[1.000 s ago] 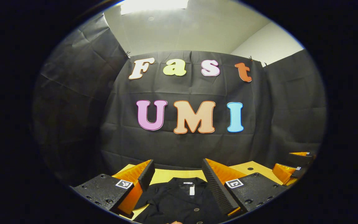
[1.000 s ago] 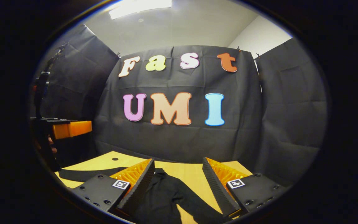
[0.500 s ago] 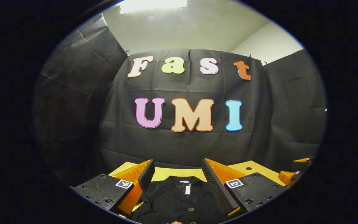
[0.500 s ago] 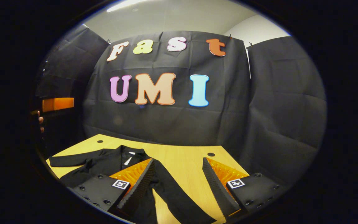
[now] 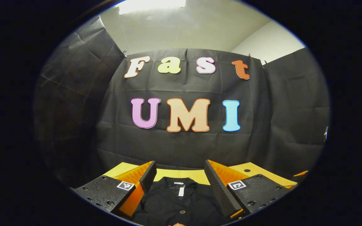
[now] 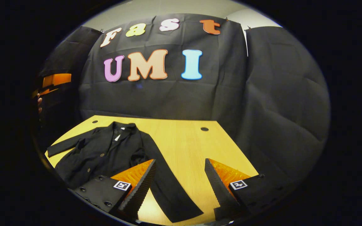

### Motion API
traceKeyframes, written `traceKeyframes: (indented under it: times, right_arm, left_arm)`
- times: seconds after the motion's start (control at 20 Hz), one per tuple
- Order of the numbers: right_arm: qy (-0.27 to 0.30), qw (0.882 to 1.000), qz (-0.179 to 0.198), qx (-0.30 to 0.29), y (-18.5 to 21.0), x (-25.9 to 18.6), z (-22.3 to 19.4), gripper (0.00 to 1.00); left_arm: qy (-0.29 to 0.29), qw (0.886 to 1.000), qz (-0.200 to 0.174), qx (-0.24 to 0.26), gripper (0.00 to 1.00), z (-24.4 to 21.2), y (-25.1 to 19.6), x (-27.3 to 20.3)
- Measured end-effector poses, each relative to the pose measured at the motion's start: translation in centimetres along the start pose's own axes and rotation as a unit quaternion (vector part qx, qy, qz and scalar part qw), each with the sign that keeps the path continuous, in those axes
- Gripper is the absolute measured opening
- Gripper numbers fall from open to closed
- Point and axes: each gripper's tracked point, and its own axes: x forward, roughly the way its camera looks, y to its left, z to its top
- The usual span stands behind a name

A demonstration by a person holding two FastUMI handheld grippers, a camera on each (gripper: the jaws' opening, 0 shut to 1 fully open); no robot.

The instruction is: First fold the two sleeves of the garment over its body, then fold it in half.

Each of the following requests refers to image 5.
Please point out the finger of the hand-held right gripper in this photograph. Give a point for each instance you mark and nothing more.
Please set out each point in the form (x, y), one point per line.
(302, 173)

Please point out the black backdrop cloth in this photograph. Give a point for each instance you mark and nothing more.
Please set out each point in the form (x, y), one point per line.
(181, 147)

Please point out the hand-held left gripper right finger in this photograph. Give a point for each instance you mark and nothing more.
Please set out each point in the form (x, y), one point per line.
(223, 194)

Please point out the black button shirt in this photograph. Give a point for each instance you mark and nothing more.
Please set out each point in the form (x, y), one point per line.
(174, 204)

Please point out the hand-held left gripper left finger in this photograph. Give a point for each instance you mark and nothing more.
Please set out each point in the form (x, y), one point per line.
(148, 177)

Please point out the ceiling light panel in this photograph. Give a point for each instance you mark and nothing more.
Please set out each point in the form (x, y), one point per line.
(151, 5)

